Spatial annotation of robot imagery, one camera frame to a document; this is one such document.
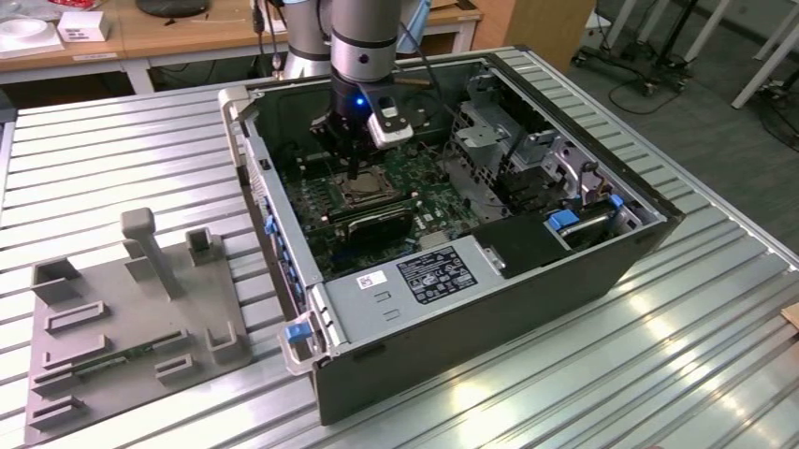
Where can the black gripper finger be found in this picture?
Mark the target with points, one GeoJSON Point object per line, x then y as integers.
{"type": "Point", "coordinates": [331, 135]}

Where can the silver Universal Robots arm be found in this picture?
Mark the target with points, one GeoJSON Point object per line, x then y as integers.
{"type": "Point", "coordinates": [361, 42]}

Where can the black RAM slot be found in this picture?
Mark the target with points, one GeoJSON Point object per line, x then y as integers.
{"type": "Point", "coordinates": [312, 171]}
{"type": "Point", "coordinates": [312, 166]}
{"type": "Point", "coordinates": [312, 161]}

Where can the CPU socket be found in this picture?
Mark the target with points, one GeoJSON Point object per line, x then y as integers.
{"type": "Point", "coordinates": [344, 188]}

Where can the copper cylindrical connector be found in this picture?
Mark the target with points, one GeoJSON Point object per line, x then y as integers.
{"type": "Point", "coordinates": [412, 82]}

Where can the black graphics card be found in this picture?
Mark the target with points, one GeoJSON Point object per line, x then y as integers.
{"type": "Point", "coordinates": [380, 227]}

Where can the pale blue teach pendant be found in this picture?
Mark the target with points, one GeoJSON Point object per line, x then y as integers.
{"type": "Point", "coordinates": [416, 23]}

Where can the blue card retainer clip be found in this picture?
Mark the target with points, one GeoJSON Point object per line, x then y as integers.
{"type": "Point", "coordinates": [268, 225]}

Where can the silver drive cage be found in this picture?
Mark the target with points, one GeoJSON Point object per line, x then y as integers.
{"type": "Point", "coordinates": [480, 135]}

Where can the green motherboard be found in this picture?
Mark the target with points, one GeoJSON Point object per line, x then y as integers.
{"type": "Point", "coordinates": [449, 206]}

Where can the small silver heatsink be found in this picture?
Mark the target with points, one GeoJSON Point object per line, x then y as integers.
{"type": "Point", "coordinates": [436, 239]}

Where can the wooden desk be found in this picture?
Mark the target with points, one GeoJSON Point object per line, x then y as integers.
{"type": "Point", "coordinates": [187, 37]}

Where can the black round stand base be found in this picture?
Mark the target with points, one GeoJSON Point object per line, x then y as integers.
{"type": "Point", "coordinates": [171, 5]}

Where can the wooden cabinet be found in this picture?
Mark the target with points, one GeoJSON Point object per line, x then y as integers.
{"type": "Point", "coordinates": [543, 28]}

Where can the silver power supply unit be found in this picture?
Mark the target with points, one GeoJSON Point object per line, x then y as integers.
{"type": "Point", "coordinates": [375, 308]}

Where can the black plastic shroud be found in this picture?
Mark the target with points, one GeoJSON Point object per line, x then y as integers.
{"type": "Point", "coordinates": [517, 248]}

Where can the blue case latch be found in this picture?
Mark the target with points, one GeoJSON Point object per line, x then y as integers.
{"type": "Point", "coordinates": [296, 334]}

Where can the white cardboard box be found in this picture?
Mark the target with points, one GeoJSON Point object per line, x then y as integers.
{"type": "Point", "coordinates": [84, 23]}

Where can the small blue plastic clip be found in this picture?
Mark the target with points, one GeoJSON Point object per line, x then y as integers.
{"type": "Point", "coordinates": [615, 202]}

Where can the red plastic packet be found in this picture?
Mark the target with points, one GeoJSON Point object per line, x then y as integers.
{"type": "Point", "coordinates": [75, 3]}

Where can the grey parts rack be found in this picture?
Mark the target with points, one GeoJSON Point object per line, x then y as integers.
{"type": "Point", "coordinates": [124, 327]}

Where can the black open PC case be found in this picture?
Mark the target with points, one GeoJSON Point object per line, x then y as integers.
{"type": "Point", "coordinates": [468, 365]}

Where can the white round dish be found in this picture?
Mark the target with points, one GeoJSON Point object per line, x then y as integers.
{"type": "Point", "coordinates": [24, 33]}

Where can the black wheeled stand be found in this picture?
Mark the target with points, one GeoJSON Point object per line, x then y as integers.
{"type": "Point", "coordinates": [677, 28]}

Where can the green RAM stick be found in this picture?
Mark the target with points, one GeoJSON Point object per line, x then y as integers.
{"type": "Point", "coordinates": [112, 359]}

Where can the white table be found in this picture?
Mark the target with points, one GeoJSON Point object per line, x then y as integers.
{"type": "Point", "coordinates": [761, 72]}
{"type": "Point", "coordinates": [708, 28]}

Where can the wooden block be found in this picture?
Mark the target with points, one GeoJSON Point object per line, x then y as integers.
{"type": "Point", "coordinates": [791, 318]}

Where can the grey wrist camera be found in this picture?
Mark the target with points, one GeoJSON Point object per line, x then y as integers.
{"type": "Point", "coordinates": [389, 128]}

